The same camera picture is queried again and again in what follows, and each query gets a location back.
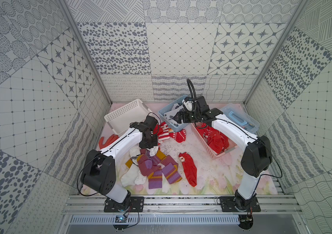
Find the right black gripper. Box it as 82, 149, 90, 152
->
173, 111, 201, 124

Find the small white sock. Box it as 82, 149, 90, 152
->
148, 146, 159, 157

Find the white sock black pattern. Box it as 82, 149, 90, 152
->
163, 104, 182, 126

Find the plain white sock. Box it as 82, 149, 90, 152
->
121, 164, 146, 187

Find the red snowflake sock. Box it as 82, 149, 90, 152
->
196, 123, 230, 154

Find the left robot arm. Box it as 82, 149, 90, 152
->
77, 115, 160, 206

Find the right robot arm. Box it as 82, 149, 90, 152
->
172, 96, 272, 211

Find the blue plastic basket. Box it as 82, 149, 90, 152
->
158, 95, 190, 132

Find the white plastic basket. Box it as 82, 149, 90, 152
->
104, 99, 152, 135

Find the pink plastic basket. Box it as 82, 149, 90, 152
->
191, 123, 237, 159

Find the red santa striped sock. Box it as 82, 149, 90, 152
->
154, 122, 186, 145

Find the purple striped sock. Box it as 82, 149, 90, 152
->
136, 149, 182, 189

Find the red rubber glove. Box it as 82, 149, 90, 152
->
99, 134, 119, 149

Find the clear plastic tool box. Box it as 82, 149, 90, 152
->
220, 103, 260, 134

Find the plain red sock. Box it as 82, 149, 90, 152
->
179, 152, 197, 187

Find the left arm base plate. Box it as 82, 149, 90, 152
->
104, 196, 144, 213

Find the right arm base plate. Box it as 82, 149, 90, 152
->
217, 196, 261, 212

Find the aluminium mounting rail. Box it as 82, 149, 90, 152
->
62, 195, 302, 215

